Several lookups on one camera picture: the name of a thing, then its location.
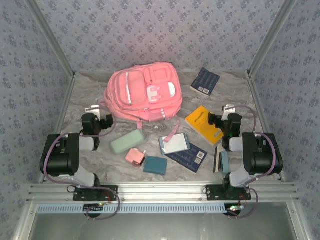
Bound light blue book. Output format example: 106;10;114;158
219;149;230;176

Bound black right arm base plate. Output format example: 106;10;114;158
205;184;252;201

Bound yellow paperback book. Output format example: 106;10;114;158
184;105;225;147

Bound mint green pencil case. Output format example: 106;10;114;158
110;129;147;155

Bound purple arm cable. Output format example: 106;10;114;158
39;117;121;221
226;104;285;220

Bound light blue slotted cable duct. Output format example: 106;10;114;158
36;203;229;215

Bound aluminium frame post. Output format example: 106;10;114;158
24;0;76;78
246;0;299;77

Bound navy blue paperback book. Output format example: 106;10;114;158
189;67;221;97
164;142;208;175

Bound dark cover tan-paged book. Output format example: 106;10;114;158
212;143;224;175

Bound small black controller board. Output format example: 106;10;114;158
83;203;105;213
224;204;245;216

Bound wide aluminium mounting rail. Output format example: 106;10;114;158
26;182;300;203

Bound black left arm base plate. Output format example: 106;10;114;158
72;184;119;202

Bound small pink box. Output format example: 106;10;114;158
125;147;146;168

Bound teal rectangular pouch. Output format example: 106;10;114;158
143;156;168;176

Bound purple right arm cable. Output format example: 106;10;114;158
226;104;285;220

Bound aluminium side rail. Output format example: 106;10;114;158
38;74;76;183
248;74;286;183

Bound white notebook with blue edge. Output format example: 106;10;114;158
158;133;191;156

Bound grey metal sheet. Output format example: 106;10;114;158
14;201;310;240

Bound pink school backpack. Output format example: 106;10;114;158
97;61;184;145

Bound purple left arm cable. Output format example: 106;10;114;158
39;117;121;221

